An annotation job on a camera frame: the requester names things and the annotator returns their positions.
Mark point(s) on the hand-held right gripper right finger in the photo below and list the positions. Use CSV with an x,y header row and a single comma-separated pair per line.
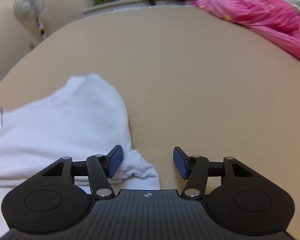
x,y
180,163

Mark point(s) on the windowsill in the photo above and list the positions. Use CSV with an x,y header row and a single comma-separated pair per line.
x,y
120,5

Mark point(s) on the white t-shirt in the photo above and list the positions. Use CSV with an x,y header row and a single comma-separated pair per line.
x,y
65,130

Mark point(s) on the white standing fan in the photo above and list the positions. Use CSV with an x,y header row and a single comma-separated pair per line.
x,y
27,3

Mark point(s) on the low wall outlet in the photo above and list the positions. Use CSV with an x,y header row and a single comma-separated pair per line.
x,y
31,46

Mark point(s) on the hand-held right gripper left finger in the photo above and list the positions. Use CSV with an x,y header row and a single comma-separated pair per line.
x,y
115,160

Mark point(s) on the pink floral quilt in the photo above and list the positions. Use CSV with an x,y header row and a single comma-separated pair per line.
x,y
252,7

